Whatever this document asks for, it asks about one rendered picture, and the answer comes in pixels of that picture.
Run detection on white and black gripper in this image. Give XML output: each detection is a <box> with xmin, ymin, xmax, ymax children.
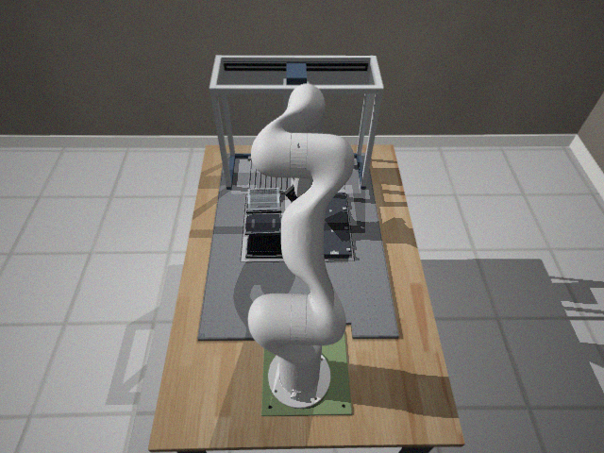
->
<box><xmin>284</xmin><ymin>178</ymin><xmax>310</xmax><ymax>203</ymax></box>

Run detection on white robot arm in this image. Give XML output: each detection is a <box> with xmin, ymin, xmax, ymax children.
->
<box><xmin>248</xmin><ymin>84</ymin><xmax>355</xmax><ymax>409</ymax></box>

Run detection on black well plate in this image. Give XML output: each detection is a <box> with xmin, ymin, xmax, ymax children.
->
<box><xmin>247</xmin><ymin>235</ymin><xmax>282</xmax><ymax>255</ymax></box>

